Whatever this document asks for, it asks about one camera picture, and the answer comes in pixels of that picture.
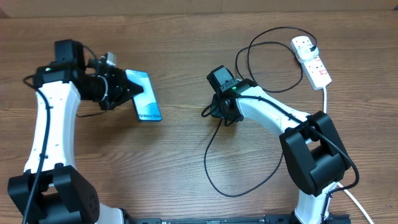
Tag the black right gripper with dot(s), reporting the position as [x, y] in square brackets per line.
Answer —
[217, 111]

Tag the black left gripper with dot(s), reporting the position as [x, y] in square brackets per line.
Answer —
[122, 84]

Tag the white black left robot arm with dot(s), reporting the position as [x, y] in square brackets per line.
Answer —
[51, 190]

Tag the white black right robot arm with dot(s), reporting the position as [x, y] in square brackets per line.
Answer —
[315, 156]

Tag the white charger plug adapter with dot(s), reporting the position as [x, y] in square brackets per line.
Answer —
[305, 53]

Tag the white power extension strip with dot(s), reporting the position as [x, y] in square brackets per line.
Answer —
[314, 69]

